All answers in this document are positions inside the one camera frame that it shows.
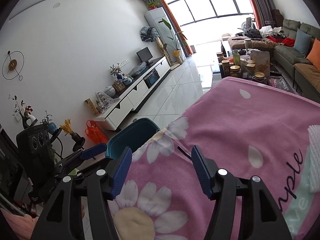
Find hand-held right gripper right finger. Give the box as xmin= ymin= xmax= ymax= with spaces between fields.
xmin=191 ymin=145 xmax=293 ymax=240

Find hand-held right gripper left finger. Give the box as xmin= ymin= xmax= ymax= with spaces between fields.
xmin=30 ymin=147 xmax=132 ymax=240

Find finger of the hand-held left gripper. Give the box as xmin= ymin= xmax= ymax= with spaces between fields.
xmin=64 ymin=143 xmax=107 ymax=165

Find teal trash bin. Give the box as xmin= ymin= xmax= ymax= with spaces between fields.
xmin=105 ymin=117 xmax=160 ymax=160

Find white foam net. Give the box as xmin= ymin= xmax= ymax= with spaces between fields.
xmin=305 ymin=124 xmax=320 ymax=194

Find person's left forearm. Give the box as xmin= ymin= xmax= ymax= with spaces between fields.
xmin=0 ymin=206 xmax=38 ymax=230

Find orange plastic bag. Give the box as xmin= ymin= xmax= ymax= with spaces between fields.
xmin=84 ymin=120 xmax=110 ymax=145

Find yellow wheat in black vase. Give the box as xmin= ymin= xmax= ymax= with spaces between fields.
xmin=60 ymin=119 xmax=85 ymax=145

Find round blue vase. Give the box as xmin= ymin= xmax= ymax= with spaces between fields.
xmin=42 ymin=110 xmax=59 ymax=133

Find red leaf branch in vase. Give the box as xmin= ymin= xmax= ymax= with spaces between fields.
xmin=9 ymin=94 xmax=38 ymax=128

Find tan patterned box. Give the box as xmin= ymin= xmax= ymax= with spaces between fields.
xmin=84 ymin=98 xmax=100 ymax=117

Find glass pyramid ornament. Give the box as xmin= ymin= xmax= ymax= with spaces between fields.
xmin=95 ymin=92 xmax=114 ymax=114

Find pink floral blanket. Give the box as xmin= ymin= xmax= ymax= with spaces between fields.
xmin=107 ymin=77 xmax=320 ymax=240

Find white black TV cabinet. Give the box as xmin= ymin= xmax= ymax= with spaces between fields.
xmin=91 ymin=56 xmax=172 ymax=131

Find plant in blue vase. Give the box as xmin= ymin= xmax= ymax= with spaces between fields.
xmin=110 ymin=63 xmax=123 ymax=80

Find grey plastic bag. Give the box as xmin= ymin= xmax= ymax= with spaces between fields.
xmin=127 ymin=63 xmax=147 ymax=77

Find dark glass coffee table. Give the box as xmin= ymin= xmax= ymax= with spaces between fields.
xmin=211 ymin=40 xmax=297 ymax=90

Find group of glass jars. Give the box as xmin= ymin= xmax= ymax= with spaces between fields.
xmin=216 ymin=51 xmax=273 ymax=80

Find black monitor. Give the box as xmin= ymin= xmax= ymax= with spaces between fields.
xmin=136 ymin=47 xmax=153 ymax=65

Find tall green plant in vase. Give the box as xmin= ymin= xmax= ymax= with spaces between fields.
xmin=161 ymin=18 xmax=188 ymax=64

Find silver tray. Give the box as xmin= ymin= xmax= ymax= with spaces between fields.
xmin=267 ymin=76 xmax=294 ymax=90

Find tan paper bag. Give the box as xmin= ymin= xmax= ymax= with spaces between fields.
xmin=250 ymin=50 xmax=272 ymax=77

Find covered standing fan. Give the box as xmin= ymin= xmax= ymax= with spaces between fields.
xmin=140 ymin=26 xmax=173 ymax=67

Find green sectional sofa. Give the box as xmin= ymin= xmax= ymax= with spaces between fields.
xmin=229 ymin=19 xmax=320 ymax=95

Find brown sofa seat pad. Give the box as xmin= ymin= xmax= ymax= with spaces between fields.
xmin=295 ymin=64 xmax=320 ymax=92

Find black clothes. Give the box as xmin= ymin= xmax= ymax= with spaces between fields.
xmin=244 ymin=29 xmax=263 ymax=39

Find white standing air conditioner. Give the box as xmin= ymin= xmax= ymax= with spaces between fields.
xmin=144 ymin=7 xmax=187 ymax=62

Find grey orange curtain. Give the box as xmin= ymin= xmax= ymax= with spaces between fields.
xmin=241 ymin=0 xmax=274 ymax=29
xmin=146 ymin=0 xmax=193 ymax=55

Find pile of light clothes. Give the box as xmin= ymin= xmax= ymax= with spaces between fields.
xmin=259 ymin=25 xmax=284 ymax=40

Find large window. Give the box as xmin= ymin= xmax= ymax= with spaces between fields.
xmin=166 ymin=0 xmax=254 ymax=27

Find small blue cushion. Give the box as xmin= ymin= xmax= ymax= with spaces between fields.
xmin=294 ymin=29 xmax=313 ymax=57

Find small orange cushion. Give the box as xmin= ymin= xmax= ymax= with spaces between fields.
xmin=306 ymin=38 xmax=320 ymax=64

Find picture frame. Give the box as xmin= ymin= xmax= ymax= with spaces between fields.
xmin=112 ymin=79 xmax=126 ymax=92

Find round wall clock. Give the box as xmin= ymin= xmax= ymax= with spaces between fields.
xmin=2 ymin=51 xmax=25 ymax=81

